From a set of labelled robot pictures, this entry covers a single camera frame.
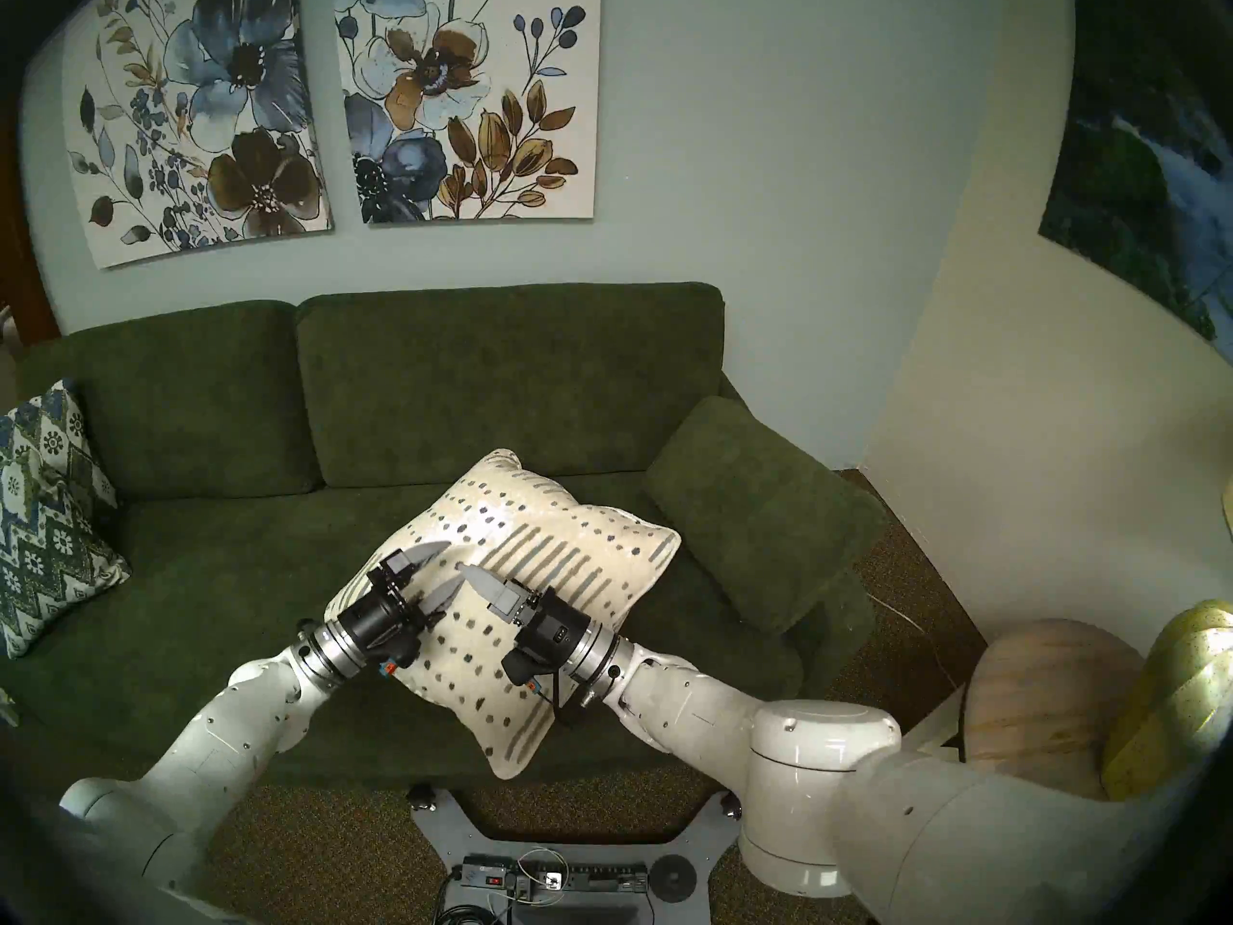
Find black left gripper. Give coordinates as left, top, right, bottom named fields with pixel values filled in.
left=339, top=542, right=465, bottom=659

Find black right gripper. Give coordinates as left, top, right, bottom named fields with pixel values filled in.
left=457, top=564, right=596, bottom=678

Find cream dotted striped cushion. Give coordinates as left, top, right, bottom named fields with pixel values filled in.
left=323, top=448, right=682, bottom=781

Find green sofa back cushion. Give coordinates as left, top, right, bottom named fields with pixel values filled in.
left=294, top=280, right=725, bottom=490
left=19, top=300, right=324, bottom=505

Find green sofa armrest cushion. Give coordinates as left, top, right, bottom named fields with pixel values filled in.
left=643, top=395, right=892, bottom=635

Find blue zigzag patterned cushion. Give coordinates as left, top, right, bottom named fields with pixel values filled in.
left=0, top=379, right=133, bottom=659

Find green fabric sofa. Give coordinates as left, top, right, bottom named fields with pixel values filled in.
left=0, top=280, right=892, bottom=789

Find black electronics strip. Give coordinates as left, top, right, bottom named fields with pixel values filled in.
left=460, top=860, right=648, bottom=900

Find black round base dial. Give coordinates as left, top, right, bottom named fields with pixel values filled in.
left=647, top=856, right=696, bottom=903

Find floral painting brown leaves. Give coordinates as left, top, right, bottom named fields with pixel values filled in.
left=332, top=0, right=603, bottom=225

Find floral painting large blue flower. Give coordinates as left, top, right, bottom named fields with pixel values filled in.
left=63, top=0, right=333, bottom=271

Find round wooden table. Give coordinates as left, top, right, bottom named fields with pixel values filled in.
left=961, top=620, right=1147, bottom=801

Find yellow-green ceramic lamp base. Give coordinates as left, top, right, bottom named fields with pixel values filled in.
left=1101, top=600, right=1233, bottom=804

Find waterfall landscape painting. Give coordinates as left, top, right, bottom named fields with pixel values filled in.
left=1038, top=0, right=1233, bottom=365

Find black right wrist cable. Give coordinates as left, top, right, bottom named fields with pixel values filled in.
left=535, top=673, right=603, bottom=729

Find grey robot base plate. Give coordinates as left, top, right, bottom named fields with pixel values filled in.
left=407, top=783, right=748, bottom=925

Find thin white cable loop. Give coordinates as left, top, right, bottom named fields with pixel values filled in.
left=515, top=846, right=576, bottom=905

